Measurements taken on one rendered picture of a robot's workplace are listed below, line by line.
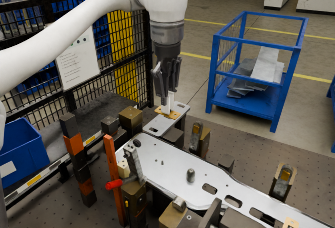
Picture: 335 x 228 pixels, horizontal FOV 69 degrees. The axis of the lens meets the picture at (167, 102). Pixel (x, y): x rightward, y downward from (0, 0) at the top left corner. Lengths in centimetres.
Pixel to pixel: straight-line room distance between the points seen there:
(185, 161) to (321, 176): 81
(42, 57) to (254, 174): 116
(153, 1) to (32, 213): 107
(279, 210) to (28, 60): 82
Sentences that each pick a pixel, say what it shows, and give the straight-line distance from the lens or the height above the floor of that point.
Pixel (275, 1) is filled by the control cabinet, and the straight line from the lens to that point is 849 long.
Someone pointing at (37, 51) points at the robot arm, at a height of 154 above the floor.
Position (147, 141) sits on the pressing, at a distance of 108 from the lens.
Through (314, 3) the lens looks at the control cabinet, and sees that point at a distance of 849.
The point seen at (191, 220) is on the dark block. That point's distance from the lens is 71.
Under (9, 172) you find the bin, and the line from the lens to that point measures 99.
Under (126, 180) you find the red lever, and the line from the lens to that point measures 80.
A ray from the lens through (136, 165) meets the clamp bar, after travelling 78.
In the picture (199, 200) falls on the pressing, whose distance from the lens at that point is 89.
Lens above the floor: 172
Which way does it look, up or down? 33 degrees down
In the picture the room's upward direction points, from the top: straight up
